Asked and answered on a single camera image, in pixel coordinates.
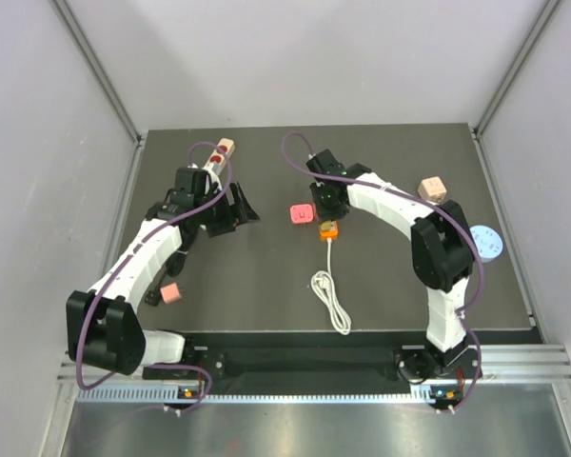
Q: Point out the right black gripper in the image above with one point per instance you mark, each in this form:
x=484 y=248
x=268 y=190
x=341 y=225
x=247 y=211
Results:
x=317 y=193

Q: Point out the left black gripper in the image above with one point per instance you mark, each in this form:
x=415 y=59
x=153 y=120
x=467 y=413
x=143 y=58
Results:
x=233 y=215

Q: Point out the orange power strip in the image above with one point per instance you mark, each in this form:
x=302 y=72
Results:
x=329 y=235

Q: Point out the blue round power socket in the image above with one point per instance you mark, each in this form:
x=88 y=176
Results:
x=488 y=242

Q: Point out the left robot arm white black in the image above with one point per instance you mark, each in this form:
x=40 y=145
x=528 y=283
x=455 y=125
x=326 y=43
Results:
x=103 y=329

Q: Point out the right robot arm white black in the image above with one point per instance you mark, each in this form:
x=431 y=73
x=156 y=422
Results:
x=442 y=258

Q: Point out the pink square adapter plug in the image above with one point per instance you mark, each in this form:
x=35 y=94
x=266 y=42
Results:
x=301 y=214

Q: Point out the salmon pink plug adapter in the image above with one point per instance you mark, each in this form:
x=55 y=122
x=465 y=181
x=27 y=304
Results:
x=170 y=293

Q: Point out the beige red power strip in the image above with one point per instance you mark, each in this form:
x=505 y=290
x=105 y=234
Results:
x=216 y=162

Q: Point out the pink cube adapter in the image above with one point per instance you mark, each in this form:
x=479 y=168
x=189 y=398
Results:
x=432 y=189

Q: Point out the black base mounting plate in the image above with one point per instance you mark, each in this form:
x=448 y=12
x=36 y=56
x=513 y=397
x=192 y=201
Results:
x=390 y=363

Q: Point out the grey slotted cable duct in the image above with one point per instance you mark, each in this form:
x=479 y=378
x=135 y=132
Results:
x=174 y=394

